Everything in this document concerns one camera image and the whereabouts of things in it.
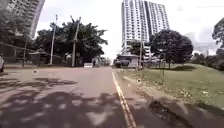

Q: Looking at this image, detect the grass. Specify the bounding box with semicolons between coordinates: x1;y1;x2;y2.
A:
121;63;224;111

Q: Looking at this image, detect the concrete kerb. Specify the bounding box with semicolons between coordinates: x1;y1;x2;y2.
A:
123;75;224;128

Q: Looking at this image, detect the reddish grey asphalt road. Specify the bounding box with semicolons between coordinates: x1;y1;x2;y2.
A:
0;65;201;128

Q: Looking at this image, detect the pole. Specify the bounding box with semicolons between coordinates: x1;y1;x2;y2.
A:
138;39;145;70
70;16;82;68
49;13;59;66

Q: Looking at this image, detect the grey tall building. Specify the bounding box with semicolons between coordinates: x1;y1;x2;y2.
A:
0;0;46;40

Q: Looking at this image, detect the small low building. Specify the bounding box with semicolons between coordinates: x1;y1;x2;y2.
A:
114;54;141;70

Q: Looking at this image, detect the group of trees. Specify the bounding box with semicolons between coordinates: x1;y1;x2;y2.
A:
191;16;224;72
33;18;109;66

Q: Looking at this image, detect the painted yellow road line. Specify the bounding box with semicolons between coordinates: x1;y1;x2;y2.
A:
110;70;138;128

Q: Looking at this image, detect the round dark tree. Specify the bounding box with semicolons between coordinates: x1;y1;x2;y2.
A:
149;29;195;70

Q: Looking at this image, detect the tall white tower building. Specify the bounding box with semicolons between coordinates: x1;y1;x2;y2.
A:
120;0;171;56

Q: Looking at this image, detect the vehicle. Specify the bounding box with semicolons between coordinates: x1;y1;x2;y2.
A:
0;55;6;73

